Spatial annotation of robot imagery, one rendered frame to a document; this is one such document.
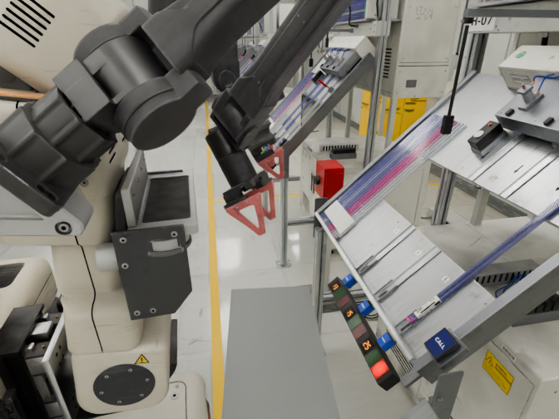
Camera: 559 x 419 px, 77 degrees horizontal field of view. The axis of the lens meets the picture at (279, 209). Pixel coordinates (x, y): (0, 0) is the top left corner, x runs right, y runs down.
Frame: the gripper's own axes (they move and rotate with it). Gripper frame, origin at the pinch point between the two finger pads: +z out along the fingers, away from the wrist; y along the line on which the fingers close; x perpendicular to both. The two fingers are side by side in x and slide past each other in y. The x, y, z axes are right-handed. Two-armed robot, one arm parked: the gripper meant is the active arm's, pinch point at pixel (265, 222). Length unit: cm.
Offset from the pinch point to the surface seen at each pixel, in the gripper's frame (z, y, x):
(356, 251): 24.9, 33.1, -8.6
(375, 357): 38.2, 4.2, -6.5
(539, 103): 7, 31, -62
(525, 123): 9, 29, -57
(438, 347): 32.9, -5.3, -20.0
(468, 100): 2, 61, -57
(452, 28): -25, 153, -87
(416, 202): 60, 168, -37
